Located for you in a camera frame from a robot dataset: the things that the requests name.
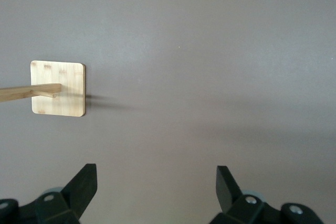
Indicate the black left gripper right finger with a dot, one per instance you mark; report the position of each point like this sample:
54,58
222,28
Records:
228,195

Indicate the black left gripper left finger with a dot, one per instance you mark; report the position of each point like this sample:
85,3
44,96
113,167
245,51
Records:
78,190

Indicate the bamboo mug stand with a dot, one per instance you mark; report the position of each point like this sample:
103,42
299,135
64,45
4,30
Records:
68,98

